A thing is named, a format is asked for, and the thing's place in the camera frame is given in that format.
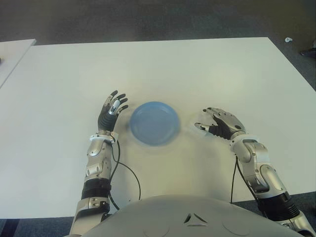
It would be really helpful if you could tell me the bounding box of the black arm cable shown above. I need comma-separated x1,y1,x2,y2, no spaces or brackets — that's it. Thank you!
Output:
231,158,239,204
108,140,142,210

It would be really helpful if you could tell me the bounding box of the white side table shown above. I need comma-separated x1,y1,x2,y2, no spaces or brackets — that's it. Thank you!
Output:
0,39,37,89

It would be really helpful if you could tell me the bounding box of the blue round plate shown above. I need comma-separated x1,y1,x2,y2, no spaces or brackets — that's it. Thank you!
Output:
129,101,182,147

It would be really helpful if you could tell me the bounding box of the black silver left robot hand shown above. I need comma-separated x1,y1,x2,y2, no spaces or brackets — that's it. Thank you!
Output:
97,90,129,135

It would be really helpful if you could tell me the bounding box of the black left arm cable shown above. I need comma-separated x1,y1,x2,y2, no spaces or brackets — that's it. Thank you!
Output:
108,140,142,210

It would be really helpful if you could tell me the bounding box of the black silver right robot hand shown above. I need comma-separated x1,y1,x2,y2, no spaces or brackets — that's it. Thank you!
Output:
194,107,246,141

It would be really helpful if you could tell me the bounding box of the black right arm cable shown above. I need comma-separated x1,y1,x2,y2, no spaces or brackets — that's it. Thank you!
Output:
231,158,239,204

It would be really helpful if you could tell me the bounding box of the grey robot torso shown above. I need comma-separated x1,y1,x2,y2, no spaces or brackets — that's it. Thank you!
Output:
61,195,299,237

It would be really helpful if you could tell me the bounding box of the white charger block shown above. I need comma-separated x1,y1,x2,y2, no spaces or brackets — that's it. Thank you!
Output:
190,111,215,135

